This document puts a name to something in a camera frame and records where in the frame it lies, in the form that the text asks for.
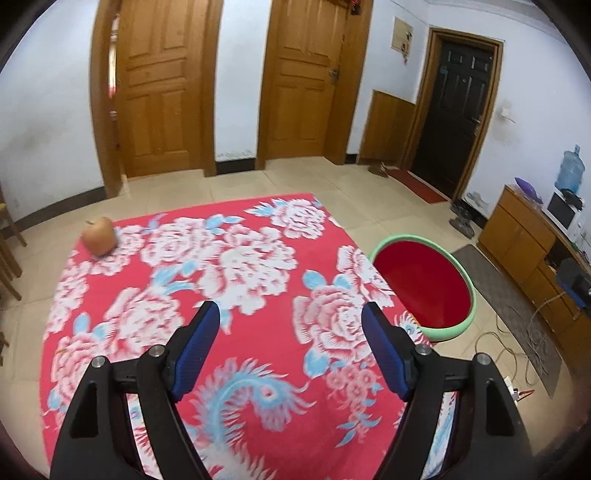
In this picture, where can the wall electrical box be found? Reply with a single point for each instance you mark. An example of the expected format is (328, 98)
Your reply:
(401, 33)

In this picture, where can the brown slippers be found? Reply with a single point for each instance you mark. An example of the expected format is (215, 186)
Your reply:
(378, 169)

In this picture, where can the wooden cabinet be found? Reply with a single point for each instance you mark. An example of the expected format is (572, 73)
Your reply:
(517, 235)

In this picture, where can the black bag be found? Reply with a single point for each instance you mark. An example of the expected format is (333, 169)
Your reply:
(572, 281)

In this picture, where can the dark entrance door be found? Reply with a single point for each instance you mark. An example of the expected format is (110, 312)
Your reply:
(457, 110)

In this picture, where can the grey floor mat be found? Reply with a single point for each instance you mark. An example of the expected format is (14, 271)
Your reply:
(498, 290)

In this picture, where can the grey shoe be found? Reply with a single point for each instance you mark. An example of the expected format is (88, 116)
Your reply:
(459, 210)
(463, 227)

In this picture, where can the white light switch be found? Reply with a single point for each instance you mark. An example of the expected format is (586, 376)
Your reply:
(508, 115)

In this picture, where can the black cloth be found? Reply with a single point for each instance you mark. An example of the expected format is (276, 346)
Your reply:
(573, 198)

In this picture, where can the white power strip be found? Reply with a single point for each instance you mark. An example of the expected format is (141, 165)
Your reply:
(511, 387)

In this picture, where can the green-rimmed red basin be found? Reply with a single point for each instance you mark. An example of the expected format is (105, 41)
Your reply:
(425, 281)

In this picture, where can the purple bag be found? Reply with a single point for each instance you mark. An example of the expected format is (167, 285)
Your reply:
(527, 189)

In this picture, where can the red floral tablecloth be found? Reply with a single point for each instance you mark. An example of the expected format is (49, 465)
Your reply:
(258, 286)

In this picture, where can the red doormat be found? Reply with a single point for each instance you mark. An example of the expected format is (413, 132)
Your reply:
(415, 184)

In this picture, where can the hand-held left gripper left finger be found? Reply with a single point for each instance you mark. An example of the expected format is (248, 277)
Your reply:
(194, 355)

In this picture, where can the wooden panel door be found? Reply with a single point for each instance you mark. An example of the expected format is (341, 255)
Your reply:
(157, 92)
(304, 87)

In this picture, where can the red door ornament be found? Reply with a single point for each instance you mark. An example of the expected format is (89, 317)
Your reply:
(354, 7)

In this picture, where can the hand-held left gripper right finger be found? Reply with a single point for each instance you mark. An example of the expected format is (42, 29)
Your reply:
(388, 355)

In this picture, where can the wooden wall panel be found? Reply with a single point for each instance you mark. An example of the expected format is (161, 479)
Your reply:
(385, 129)

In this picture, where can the white microwave oven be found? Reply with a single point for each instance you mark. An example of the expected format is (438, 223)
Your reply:
(561, 217)

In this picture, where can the red apple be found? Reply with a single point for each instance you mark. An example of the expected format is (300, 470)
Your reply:
(99, 237)

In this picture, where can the blue water bottle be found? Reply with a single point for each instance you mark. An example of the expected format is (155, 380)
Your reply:
(569, 170)

